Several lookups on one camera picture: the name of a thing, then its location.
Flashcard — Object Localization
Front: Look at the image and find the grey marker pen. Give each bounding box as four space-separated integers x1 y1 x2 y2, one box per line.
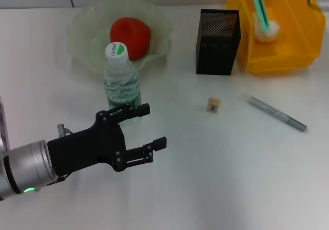
241 93 308 132

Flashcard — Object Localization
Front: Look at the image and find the pale green glass fruit plate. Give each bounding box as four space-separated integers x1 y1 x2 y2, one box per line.
66 0 173 76

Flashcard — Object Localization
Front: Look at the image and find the small tan barcode block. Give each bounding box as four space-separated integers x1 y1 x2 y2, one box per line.
207 97 222 114

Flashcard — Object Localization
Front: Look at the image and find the mint green utility knife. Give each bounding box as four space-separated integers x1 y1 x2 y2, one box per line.
248 0 273 33

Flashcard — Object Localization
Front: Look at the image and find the yellow plastic storage bin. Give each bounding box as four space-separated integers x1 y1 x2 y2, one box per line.
226 0 326 73

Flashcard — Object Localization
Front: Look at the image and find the red-orange fruit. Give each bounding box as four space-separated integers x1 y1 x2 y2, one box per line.
110 16 152 61

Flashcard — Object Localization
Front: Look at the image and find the black mesh pen holder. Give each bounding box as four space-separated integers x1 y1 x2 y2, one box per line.
196 8 242 75

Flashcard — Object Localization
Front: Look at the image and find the clear water bottle green label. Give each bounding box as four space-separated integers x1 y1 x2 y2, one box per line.
104 42 143 123

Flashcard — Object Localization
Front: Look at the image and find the white paper ball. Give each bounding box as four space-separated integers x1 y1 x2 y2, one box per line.
252 11 280 43

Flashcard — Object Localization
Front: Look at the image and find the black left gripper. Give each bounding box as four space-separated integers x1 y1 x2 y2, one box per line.
47 103 168 177

